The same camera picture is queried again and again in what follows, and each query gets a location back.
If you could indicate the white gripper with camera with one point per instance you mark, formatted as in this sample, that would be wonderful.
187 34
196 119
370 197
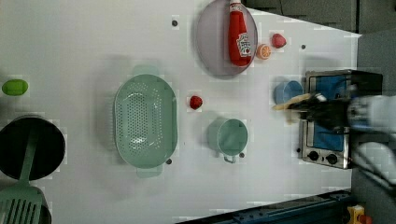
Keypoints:
329 114

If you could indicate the peeled plush banana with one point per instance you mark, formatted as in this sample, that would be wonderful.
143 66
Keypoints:
285 107

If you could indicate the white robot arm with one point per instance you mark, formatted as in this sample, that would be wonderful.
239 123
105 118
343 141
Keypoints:
366 119

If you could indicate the black steel toaster oven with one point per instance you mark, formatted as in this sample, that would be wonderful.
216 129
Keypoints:
318 146

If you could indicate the blue bowl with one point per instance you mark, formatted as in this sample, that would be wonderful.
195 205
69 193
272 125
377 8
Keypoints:
284 91

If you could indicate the red strawberry toy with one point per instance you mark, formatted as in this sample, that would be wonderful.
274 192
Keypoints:
278 41

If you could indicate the orange slice toy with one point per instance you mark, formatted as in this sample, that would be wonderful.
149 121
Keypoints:
263 52

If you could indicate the yellow red button box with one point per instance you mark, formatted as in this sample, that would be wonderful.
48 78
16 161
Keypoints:
358 216

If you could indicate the red ketchup bottle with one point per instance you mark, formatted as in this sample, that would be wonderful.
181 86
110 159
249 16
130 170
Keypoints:
238 41

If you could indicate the small red fruit toy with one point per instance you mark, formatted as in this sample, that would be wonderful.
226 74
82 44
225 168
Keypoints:
195 102

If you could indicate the grey round plate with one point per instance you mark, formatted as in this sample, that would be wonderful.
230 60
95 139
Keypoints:
211 36

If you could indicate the green oval colander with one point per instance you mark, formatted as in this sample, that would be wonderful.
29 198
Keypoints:
145 121

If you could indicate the black round pot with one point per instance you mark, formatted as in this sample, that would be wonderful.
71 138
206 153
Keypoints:
49 152

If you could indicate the green lime toy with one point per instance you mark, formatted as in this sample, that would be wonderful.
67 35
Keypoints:
15 87

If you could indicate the green slotted spatula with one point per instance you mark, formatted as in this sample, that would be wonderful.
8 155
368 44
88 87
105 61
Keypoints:
21 203

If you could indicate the blue metal frame rail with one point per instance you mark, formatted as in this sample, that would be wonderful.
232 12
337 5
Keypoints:
326 208

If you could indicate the green cup with handle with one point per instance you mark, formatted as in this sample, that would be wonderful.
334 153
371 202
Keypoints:
228 137

